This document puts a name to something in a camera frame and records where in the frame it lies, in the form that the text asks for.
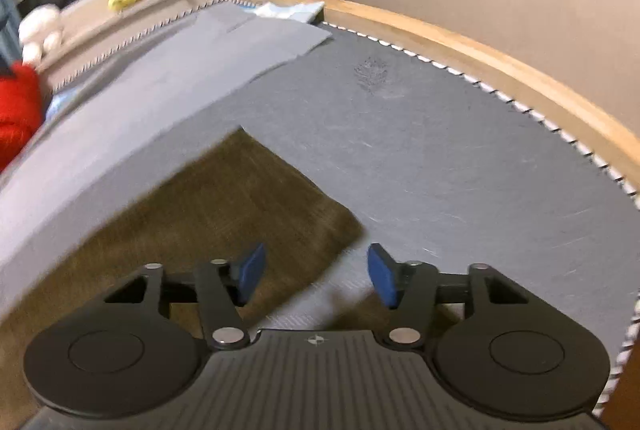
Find light blue cloth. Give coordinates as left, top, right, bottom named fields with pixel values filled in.
left=252, top=1, right=325, bottom=27

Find grey bed sheet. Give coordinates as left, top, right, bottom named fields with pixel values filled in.
left=0, top=2, right=334, bottom=313

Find wooden bed frame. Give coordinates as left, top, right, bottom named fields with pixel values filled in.
left=225, top=0, right=640, bottom=430

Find blue curtain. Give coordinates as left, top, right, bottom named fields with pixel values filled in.
left=0, top=0, right=22, bottom=61

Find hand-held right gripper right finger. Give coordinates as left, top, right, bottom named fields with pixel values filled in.
left=367, top=242, right=531, bottom=354

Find white plush toy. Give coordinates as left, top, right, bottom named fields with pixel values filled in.
left=18, top=4, right=65, bottom=67

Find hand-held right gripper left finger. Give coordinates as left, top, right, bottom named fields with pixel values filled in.
left=102, top=242, right=268, bottom=353

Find olive brown corduroy pants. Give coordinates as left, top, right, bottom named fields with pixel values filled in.
left=0, top=126, right=366, bottom=416

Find red garment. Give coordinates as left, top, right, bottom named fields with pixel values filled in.
left=0, top=62, right=47, bottom=174

